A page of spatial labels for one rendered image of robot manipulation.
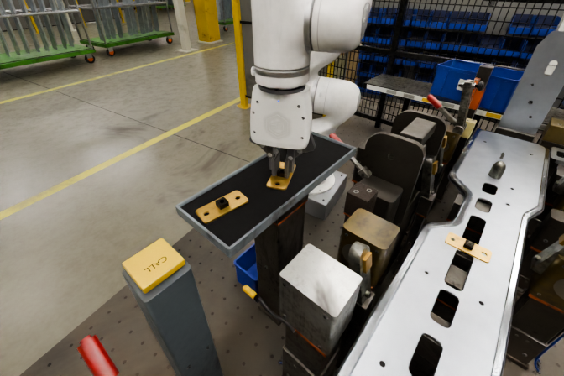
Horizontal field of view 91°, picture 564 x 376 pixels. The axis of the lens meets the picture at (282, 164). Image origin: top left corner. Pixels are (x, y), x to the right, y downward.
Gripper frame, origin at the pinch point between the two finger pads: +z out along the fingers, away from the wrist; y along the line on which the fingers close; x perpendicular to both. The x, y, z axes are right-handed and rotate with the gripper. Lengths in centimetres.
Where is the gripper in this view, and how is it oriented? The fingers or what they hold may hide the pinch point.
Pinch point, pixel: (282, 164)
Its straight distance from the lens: 52.2
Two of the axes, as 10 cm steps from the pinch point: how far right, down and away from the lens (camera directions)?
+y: 9.6, 1.5, -2.2
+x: 2.7, -5.4, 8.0
